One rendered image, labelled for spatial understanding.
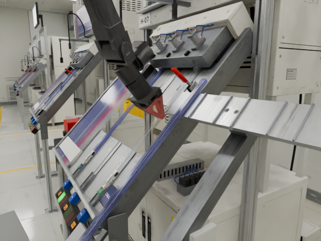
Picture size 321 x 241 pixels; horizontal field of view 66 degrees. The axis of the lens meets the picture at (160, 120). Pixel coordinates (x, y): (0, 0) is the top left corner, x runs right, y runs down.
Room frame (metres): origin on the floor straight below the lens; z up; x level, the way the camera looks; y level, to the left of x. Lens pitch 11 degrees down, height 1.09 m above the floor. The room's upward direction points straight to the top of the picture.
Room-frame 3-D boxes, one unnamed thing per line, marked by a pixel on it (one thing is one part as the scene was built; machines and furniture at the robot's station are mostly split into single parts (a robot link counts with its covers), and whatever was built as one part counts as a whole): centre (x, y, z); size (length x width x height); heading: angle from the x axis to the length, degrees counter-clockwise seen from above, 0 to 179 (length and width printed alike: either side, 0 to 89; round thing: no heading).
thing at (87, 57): (2.30, 0.69, 0.66); 1.01 x 0.73 x 1.31; 121
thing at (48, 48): (5.18, 2.25, 0.95); 1.36 x 0.82 x 1.90; 121
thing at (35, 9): (5.10, 2.37, 2.10); 0.58 x 0.14 x 0.41; 31
